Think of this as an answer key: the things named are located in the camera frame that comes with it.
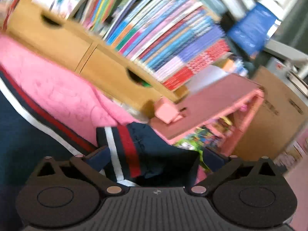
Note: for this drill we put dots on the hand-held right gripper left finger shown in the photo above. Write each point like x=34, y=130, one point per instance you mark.
x=99, y=158

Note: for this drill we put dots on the navy and white jacket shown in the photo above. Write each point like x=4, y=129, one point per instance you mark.
x=149, y=151

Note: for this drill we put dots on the pink rabbit-print blanket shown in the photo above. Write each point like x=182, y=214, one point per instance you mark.
x=60, y=89

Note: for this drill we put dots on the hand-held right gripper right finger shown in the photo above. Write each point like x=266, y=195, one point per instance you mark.
x=213, y=160

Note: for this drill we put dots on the row of thin colourful books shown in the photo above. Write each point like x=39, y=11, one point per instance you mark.
x=180, y=53

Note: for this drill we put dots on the brown cardboard box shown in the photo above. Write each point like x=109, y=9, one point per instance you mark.
x=276, y=125

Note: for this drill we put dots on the pink triangular toy house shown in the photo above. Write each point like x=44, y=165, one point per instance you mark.
x=216, y=96

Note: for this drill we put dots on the wooden drawer organizer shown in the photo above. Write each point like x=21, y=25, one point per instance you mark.
x=108, y=69

